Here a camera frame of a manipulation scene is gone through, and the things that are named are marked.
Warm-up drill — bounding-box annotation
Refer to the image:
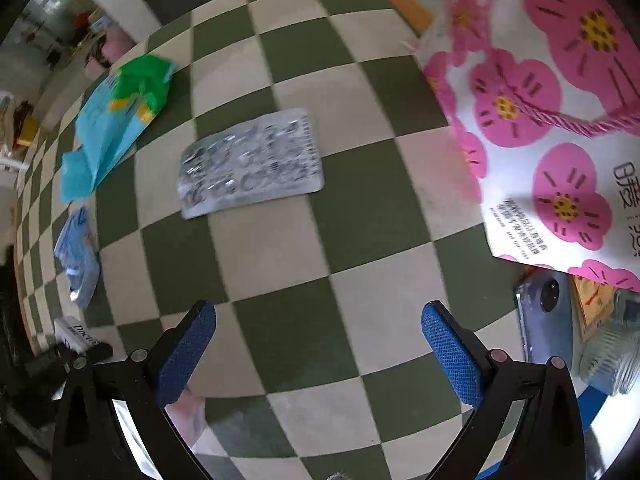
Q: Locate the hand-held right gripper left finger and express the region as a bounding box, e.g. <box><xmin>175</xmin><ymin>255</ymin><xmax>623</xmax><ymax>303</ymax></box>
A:
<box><xmin>52</xmin><ymin>301</ymin><xmax>217</xmax><ymax>480</ymax></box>

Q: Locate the clear glass bottle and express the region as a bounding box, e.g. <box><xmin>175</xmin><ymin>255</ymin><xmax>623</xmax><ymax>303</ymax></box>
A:
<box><xmin>575</xmin><ymin>290</ymin><xmax>640</xmax><ymax>396</ymax></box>

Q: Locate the green checkered tablecloth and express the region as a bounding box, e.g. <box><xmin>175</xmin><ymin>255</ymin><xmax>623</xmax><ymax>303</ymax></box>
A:
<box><xmin>12</xmin><ymin>0</ymin><xmax>576</xmax><ymax>480</ymax></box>

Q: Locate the pink suitcase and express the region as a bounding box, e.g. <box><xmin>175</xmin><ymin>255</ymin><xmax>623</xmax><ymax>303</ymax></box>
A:
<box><xmin>85</xmin><ymin>27</ymin><xmax>136</xmax><ymax>78</ymax></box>

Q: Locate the dark blue smartphone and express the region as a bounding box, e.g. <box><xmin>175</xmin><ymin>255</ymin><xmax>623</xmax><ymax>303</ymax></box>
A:
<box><xmin>515</xmin><ymin>266</ymin><xmax>583</xmax><ymax>376</ymax></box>

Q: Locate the yellow box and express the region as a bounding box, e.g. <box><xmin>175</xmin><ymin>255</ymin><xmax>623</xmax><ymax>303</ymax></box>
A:
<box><xmin>15</xmin><ymin>115</ymin><xmax>41</xmax><ymax>148</ymax></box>

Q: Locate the blue stool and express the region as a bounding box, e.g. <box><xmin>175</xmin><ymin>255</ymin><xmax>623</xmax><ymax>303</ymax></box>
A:
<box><xmin>575</xmin><ymin>385</ymin><xmax>611</xmax><ymax>428</ymax></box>

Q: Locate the silver pill blister pack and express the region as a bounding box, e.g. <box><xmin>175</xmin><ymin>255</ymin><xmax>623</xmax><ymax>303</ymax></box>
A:
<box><xmin>176</xmin><ymin>108</ymin><xmax>325</xmax><ymax>220</ymax></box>

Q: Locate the white pink floral gift bag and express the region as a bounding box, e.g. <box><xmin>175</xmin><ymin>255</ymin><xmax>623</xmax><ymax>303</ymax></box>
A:
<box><xmin>400</xmin><ymin>0</ymin><xmax>640</xmax><ymax>293</ymax></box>

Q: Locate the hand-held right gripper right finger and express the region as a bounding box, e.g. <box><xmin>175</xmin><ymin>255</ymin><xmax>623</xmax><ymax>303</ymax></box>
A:
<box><xmin>421</xmin><ymin>301</ymin><xmax>586</xmax><ymax>480</ymax></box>

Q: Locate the blue green plastic bag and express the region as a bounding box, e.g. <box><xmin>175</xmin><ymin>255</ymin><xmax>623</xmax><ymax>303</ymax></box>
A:
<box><xmin>60</xmin><ymin>54</ymin><xmax>177</xmax><ymax>204</ymax></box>

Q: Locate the orange red flat packet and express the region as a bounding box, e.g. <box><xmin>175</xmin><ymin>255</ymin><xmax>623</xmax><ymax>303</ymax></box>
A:
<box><xmin>570</xmin><ymin>275</ymin><xmax>631</xmax><ymax>333</ymax></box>

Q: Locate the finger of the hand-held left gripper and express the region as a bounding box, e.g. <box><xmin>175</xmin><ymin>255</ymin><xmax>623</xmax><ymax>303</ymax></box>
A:
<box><xmin>20</xmin><ymin>342</ymin><xmax>115</xmax><ymax>378</ymax></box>

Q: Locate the small blue plastic packet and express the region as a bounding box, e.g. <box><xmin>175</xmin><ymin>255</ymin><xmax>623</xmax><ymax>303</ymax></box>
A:
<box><xmin>53</xmin><ymin>206</ymin><xmax>101</xmax><ymax>309</ymax></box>

